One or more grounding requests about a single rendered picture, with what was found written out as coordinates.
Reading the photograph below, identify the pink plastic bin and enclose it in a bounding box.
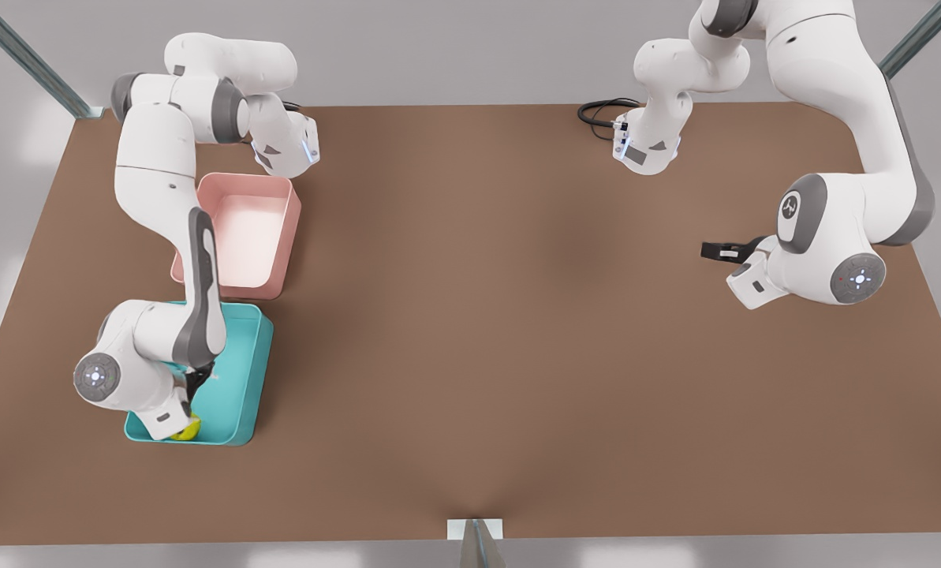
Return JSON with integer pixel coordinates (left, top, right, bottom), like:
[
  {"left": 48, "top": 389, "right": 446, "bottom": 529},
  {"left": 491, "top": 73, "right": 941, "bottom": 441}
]
[{"left": 171, "top": 173, "right": 302, "bottom": 301}]

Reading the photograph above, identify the teal plastic bin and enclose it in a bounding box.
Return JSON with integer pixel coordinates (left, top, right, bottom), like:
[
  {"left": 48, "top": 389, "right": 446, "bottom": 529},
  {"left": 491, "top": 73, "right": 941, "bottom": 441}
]
[{"left": 125, "top": 301, "right": 274, "bottom": 447}]

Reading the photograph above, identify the silver frame post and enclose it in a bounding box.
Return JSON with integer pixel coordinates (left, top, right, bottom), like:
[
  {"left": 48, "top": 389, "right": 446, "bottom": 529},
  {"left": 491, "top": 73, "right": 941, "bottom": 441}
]
[
  {"left": 879, "top": 0, "right": 941, "bottom": 79},
  {"left": 0, "top": 0, "right": 103, "bottom": 120},
  {"left": 447, "top": 518, "right": 504, "bottom": 568}
]

